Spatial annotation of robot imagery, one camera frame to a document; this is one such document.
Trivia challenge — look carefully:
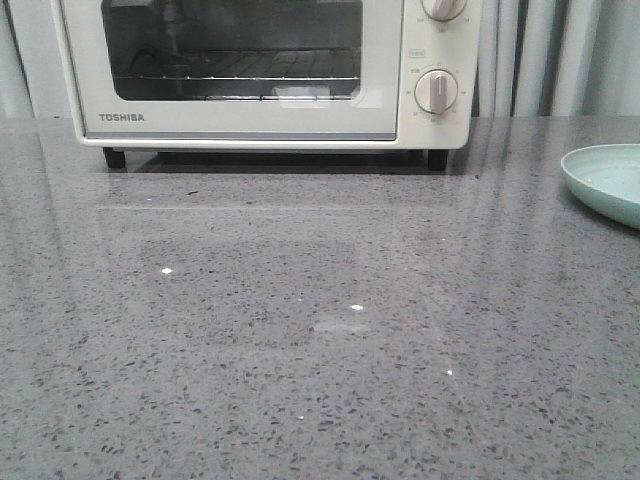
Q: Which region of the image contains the glass oven door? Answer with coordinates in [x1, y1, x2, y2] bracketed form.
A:
[56, 1, 403, 140]

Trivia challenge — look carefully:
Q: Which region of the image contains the lower cream oven knob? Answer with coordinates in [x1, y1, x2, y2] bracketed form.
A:
[414, 70, 458, 115]

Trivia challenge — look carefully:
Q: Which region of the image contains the cream oven knob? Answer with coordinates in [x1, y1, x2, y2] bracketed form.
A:
[421, 0, 467, 22]
[414, 70, 458, 115]

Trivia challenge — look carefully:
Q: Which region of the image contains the cream Toshiba toaster oven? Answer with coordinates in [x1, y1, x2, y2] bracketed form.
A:
[51, 0, 482, 171]

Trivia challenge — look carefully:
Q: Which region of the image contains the upper cream oven knob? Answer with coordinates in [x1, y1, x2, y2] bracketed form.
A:
[421, 0, 467, 22]

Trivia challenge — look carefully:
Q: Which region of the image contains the pale grey curtain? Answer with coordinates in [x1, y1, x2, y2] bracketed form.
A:
[472, 1, 639, 118]

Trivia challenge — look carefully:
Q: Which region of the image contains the light green plate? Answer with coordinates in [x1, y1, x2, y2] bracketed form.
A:
[561, 144, 639, 230]

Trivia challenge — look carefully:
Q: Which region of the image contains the metal wire oven rack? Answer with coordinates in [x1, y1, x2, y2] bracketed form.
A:
[113, 47, 361, 101]

